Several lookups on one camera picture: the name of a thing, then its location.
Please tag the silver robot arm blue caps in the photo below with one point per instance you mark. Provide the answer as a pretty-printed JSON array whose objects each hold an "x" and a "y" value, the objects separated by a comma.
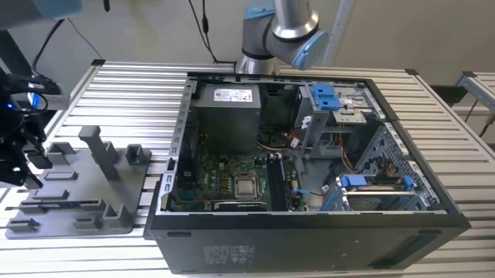
[{"x": 285, "y": 29}]

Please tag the black PC case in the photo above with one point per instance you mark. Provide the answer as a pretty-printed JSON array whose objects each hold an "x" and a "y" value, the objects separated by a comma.
[{"x": 271, "y": 246}]

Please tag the black desk frame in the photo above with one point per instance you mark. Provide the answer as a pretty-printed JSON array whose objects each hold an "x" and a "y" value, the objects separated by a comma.
[{"x": 9, "y": 55}]

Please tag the small black hanging object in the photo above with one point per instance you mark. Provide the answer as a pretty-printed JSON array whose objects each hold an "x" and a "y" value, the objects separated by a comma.
[{"x": 105, "y": 5}]

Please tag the grey plastic parts rack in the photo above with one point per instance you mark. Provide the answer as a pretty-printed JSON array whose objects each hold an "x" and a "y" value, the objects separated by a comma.
[{"x": 88, "y": 185}]

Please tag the silver CPU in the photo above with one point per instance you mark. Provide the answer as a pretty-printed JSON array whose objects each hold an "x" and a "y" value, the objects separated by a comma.
[{"x": 245, "y": 186}]

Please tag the black box behind table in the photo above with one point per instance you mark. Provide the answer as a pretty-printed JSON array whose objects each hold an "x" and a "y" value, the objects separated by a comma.
[{"x": 448, "y": 95}]

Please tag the hard disk in blue carrier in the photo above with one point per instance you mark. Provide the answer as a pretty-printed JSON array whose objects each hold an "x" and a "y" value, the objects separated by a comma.
[{"x": 354, "y": 181}]

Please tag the black graphics card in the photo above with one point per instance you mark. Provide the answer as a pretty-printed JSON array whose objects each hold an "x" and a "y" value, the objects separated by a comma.
[{"x": 239, "y": 206}]

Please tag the grey power supply unit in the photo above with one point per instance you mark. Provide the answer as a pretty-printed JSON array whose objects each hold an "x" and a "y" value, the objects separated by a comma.
[{"x": 224, "y": 124}]

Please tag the white metal post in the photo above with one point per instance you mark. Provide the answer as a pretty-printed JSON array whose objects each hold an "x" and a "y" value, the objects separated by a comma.
[{"x": 340, "y": 29}]

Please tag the green motherboard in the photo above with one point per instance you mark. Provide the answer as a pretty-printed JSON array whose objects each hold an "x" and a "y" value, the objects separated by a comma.
[{"x": 216, "y": 173}]

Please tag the blue plastic drive carrier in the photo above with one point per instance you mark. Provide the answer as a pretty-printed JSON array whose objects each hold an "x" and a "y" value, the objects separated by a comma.
[{"x": 323, "y": 95}]

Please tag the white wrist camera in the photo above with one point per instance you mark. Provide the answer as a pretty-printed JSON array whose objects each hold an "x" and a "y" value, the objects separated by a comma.
[{"x": 56, "y": 100}]

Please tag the metal slat side table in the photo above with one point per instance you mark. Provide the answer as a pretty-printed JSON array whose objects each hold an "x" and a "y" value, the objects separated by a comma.
[{"x": 479, "y": 84}]

